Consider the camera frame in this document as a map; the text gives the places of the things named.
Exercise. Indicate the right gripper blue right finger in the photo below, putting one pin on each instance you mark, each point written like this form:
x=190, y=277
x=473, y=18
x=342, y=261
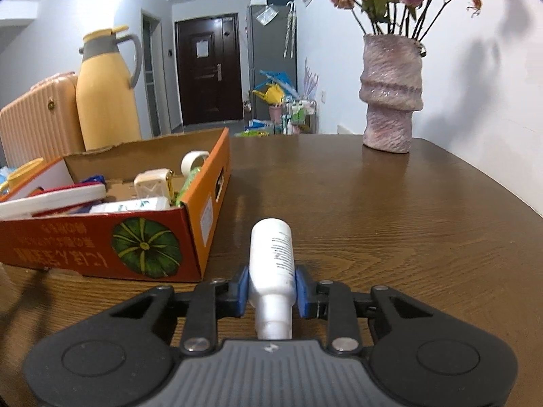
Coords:
x=315, y=299

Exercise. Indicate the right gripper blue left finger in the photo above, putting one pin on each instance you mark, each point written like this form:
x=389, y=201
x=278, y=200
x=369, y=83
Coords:
x=230, y=296

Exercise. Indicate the white spray bottle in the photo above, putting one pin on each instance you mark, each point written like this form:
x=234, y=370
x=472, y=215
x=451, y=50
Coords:
x=272, y=279

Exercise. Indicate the green spray bottle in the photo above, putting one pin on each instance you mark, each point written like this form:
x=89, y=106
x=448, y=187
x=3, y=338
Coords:
x=180, y=197

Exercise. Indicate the cream plug adapter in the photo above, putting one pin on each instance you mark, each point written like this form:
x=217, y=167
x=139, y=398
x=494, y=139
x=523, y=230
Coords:
x=154, y=183

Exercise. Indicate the white tape roll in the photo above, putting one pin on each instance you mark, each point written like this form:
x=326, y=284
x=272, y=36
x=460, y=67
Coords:
x=192, y=160

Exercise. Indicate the red lint brush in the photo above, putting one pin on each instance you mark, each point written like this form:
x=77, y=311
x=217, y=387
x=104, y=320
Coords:
x=53, y=200

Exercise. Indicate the red cardboard box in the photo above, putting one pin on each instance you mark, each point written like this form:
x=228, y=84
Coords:
x=167, y=245

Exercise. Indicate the yellow thermos jug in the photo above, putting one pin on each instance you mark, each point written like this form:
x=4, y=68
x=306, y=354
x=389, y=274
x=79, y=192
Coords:
x=112, y=61

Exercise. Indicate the pink textured vase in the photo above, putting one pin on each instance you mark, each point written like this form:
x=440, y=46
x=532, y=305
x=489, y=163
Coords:
x=392, y=88

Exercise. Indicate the dark entrance door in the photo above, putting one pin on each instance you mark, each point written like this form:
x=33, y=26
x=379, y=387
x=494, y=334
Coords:
x=209, y=69

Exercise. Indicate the yellow ceramic mug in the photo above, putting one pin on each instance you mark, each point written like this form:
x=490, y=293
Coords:
x=21, y=174

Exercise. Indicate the pink ribbed suitcase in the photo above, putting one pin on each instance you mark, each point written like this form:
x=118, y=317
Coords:
x=42, y=123

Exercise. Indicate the grey refrigerator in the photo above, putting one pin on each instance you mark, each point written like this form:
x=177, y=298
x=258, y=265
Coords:
x=265, y=53

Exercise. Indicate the wire storage cart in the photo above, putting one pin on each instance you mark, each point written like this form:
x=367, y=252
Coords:
x=299, y=117

